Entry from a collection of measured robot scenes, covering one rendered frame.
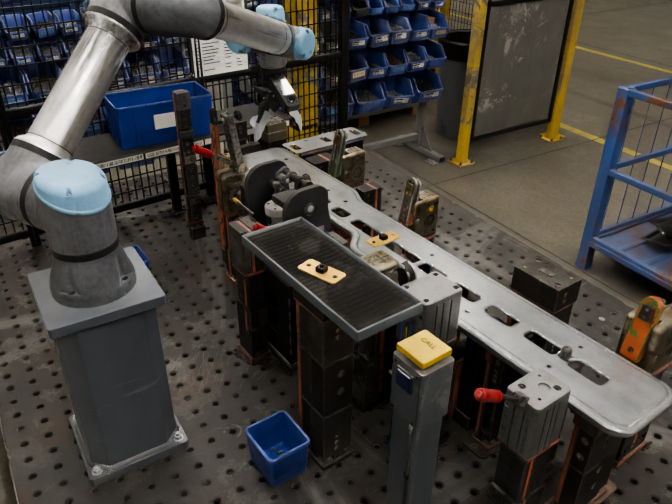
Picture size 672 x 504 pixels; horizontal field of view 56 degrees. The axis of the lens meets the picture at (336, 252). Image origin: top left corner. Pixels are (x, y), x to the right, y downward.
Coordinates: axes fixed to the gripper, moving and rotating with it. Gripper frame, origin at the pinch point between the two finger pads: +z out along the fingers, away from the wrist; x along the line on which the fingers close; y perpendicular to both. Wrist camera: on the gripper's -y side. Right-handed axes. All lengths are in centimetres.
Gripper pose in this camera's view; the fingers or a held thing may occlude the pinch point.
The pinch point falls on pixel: (279, 138)
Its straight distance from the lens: 184.8
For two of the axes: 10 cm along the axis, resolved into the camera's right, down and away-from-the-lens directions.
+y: -5.9, -4.2, 6.9
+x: -8.1, 3.0, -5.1
